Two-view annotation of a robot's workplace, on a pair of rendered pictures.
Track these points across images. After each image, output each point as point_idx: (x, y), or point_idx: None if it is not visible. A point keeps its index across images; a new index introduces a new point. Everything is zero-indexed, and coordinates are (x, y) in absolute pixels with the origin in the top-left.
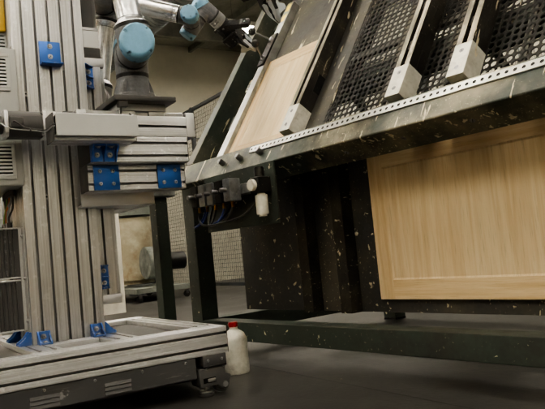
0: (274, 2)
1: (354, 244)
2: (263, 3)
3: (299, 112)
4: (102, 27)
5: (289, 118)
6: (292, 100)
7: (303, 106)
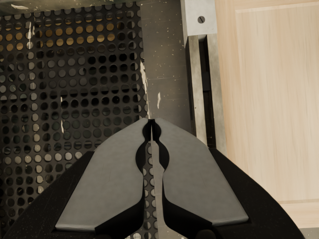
0: (48, 191)
1: None
2: (218, 228)
3: (185, 24)
4: None
5: (194, 1)
6: (257, 84)
7: (186, 41)
